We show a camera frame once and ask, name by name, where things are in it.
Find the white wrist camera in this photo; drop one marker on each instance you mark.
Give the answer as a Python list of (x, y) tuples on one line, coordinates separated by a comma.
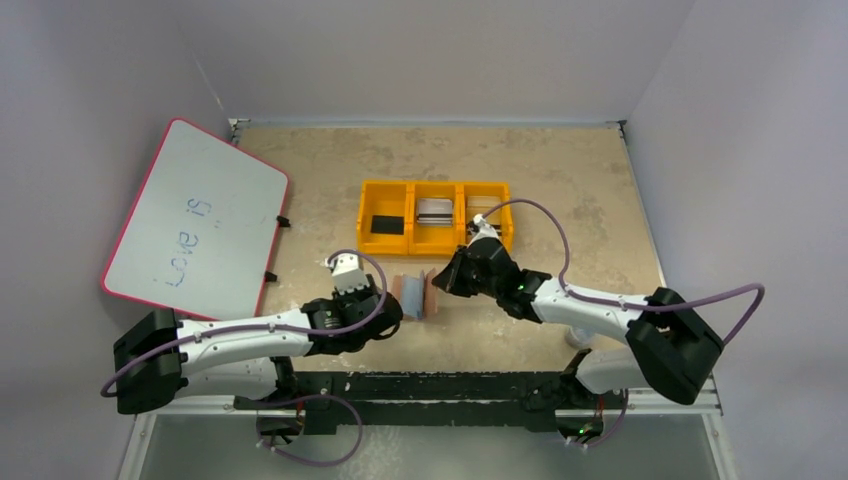
[(479, 228), (347, 273)]

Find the small clear cup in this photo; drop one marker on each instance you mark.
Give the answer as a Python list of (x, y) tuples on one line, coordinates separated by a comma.
[(579, 338)]

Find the stack of white cards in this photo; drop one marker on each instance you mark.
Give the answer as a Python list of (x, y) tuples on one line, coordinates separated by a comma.
[(437, 212)]

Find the aluminium frame rail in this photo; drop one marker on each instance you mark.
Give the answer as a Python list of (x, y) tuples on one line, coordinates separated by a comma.
[(705, 397)]

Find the pink framed whiteboard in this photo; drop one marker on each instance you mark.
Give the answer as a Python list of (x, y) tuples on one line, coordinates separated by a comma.
[(200, 233)]

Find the black card in bin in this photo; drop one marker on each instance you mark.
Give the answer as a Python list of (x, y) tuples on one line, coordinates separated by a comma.
[(387, 225)]

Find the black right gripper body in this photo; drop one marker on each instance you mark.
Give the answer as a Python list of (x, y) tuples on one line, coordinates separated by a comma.
[(460, 275)]

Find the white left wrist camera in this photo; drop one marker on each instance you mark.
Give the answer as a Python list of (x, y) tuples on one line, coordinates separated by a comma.
[(347, 273)]

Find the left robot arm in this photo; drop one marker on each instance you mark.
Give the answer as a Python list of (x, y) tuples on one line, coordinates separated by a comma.
[(162, 358)]

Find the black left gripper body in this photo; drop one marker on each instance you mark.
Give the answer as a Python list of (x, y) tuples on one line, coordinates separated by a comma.
[(387, 312)]

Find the card stack black stripe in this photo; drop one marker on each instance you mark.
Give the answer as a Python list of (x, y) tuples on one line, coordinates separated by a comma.
[(479, 205)]

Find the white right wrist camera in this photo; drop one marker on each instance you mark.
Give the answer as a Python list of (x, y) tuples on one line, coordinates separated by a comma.
[(479, 228)]

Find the yellow bin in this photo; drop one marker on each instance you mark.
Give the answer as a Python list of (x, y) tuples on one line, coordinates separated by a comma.
[(430, 241), (501, 190), (380, 197)]

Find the brown leather card holder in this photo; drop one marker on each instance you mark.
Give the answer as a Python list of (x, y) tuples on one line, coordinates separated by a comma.
[(416, 295)]

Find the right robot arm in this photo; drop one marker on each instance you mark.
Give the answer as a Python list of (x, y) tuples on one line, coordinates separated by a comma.
[(667, 348)]

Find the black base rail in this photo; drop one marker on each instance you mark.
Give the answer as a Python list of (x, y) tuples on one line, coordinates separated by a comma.
[(569, 426)]

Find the yellow middle bin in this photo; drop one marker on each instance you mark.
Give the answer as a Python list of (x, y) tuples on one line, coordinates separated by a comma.
[(430, 241)]

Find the yellow left bin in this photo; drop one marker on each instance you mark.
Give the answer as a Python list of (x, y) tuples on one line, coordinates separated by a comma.
[(380, 197)]

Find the yellow right bin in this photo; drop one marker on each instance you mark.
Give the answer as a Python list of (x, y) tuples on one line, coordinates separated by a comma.
[(501, 190)]

